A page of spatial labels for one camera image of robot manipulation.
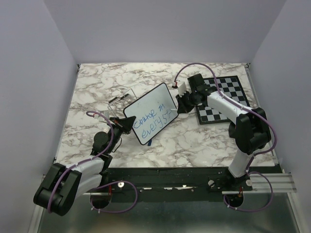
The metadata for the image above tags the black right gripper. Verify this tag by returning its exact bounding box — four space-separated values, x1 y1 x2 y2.
175 90 197 114

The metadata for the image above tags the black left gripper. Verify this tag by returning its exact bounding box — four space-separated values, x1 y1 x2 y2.
107 116 136 153

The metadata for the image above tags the black framed whiteboard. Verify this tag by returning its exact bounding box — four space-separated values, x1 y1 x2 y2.
123 83 178 145

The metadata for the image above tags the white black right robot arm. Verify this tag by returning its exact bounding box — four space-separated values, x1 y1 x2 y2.
176 74 271 190

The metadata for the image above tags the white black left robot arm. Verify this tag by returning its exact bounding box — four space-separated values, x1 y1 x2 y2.
33 116 136 216

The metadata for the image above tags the black grey chessboard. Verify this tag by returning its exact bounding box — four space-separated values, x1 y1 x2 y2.
196 76 251 125

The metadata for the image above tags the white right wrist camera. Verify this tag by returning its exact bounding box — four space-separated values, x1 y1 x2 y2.
172 82 187 97

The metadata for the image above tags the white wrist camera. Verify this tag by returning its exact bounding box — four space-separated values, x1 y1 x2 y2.
94 110 109 122
172 82 187 97

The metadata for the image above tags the silver wire whiteboard stand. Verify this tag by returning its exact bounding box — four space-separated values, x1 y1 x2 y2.
107 88 138 118

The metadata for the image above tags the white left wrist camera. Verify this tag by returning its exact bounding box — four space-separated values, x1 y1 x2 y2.
94 110 109 122

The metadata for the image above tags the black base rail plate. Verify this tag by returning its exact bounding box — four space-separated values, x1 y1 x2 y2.
84 166 256 202

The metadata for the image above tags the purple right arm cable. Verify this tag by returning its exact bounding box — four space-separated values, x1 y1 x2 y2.
173 63 278 173

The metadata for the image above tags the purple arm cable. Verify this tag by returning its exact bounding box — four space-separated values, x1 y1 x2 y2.
47 110 115 214
173 63 278 173

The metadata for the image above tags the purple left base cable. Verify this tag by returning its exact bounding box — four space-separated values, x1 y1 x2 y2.
90 181 138 215

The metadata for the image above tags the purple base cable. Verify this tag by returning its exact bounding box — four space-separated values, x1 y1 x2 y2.
223 171 274 212
90 181 138 215

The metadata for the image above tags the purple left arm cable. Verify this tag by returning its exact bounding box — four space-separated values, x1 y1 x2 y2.
47 110 115 214

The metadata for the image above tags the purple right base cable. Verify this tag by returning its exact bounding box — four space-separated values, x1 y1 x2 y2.
223 171 274 212

